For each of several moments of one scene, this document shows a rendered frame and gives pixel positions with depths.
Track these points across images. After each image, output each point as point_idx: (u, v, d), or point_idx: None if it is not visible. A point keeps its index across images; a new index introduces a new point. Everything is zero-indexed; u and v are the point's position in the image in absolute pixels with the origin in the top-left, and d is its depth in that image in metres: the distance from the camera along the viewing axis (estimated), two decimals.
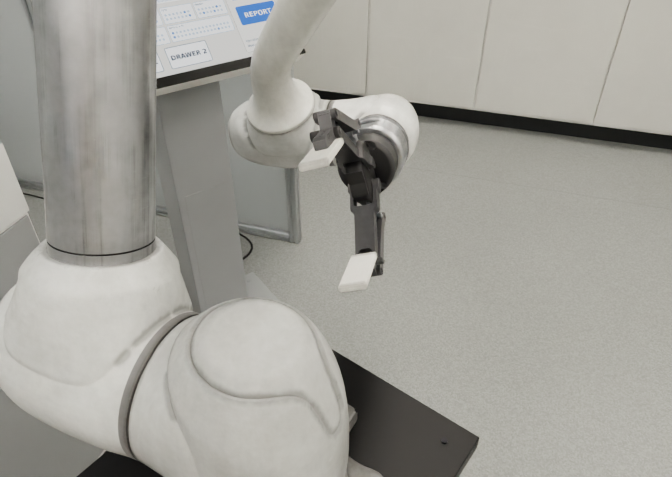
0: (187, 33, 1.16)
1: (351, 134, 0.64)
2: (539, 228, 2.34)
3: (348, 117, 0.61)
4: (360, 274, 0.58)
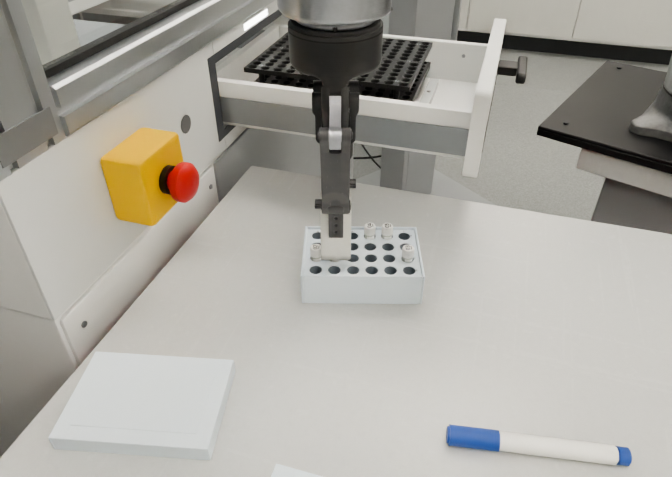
0: None
1: None
2: None
3: None
4: (329, 240, 0.55)
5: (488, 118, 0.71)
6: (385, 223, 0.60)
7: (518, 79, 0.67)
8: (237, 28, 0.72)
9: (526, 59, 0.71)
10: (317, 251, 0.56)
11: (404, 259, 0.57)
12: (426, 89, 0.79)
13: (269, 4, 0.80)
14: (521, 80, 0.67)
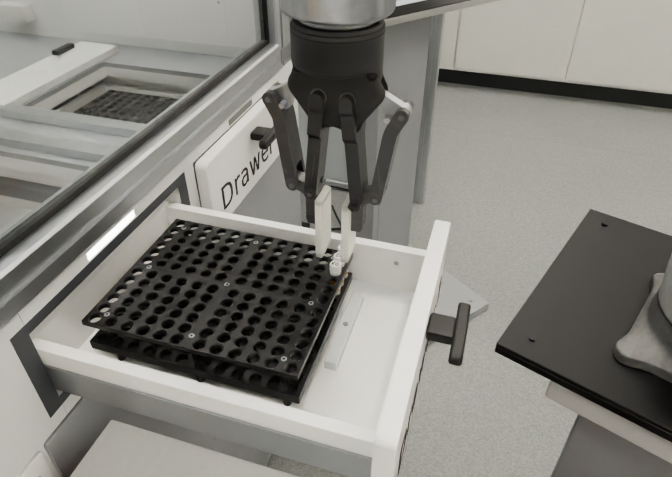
0: None
1: (289, 108, 0.48)
2: (655, 190, 2.37)
3: (279, 143, 0.50)
4: (343, 241, 0.55)
5: (415, 398, 0.51)
6: None
7: (452, 362, 0.48)
8: (73, 266, 0.53)
9: (468, 313, 0.52)
10: None
11: (337, 275, 0.58)
12: (343, 318, 0.60)
13: (137, 202, 0.61)
14: (456, 363, 0.48)
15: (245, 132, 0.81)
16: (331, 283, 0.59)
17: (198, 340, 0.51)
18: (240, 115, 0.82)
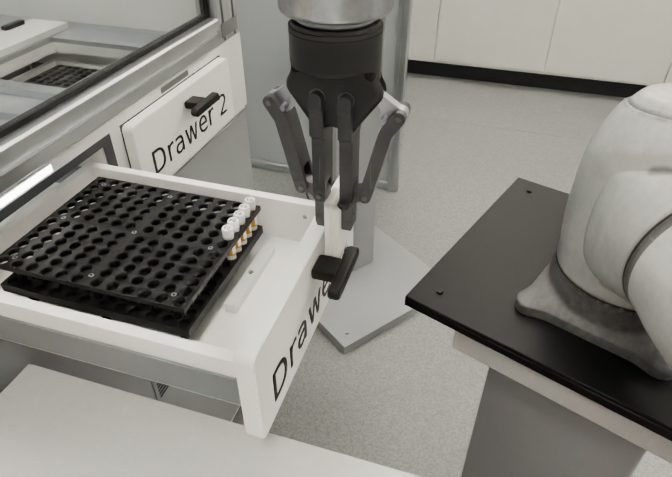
0: None
1: (290, 109, 0.48)
2: None
3: (284, 146, 0.50)
4: (334, 240, 0.55)
5: (302, 334, 0.54)
6: (223, 227, 0.58)
7: (330, 296, 0.51)
8: None
9: (354, 255, 0.55)
10: (249, 206, 0.62)
11: (241, 224, 0.61)
12: (250, 267, 0.63)
13: (55, 157, 0.64)
14: (333, 298, 0.51)
15: (178, 100, 0.84)
16: None
17: (97, 279, 0.54)
18: (174, 84, 0.85)
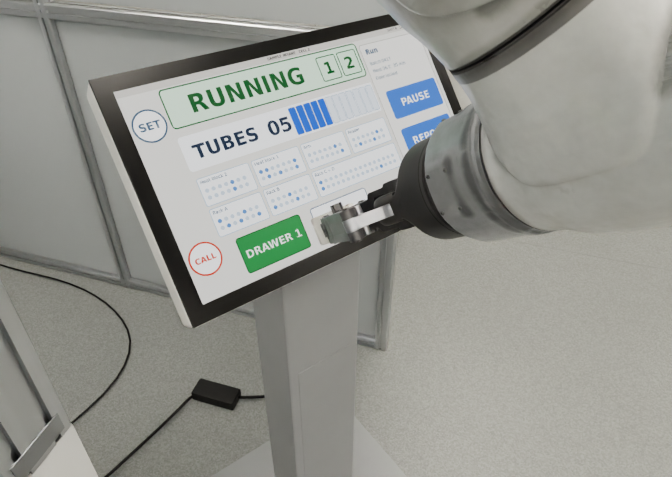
0: (340, 180, 0.75)
1: None
2: None
3: (345, 241, 0.45)
4: None
5: None
6: None
7: None
8: None
9: None
10: None
11: None
12: None
13: None
14: None
15: None
16: None
17: None
18: None
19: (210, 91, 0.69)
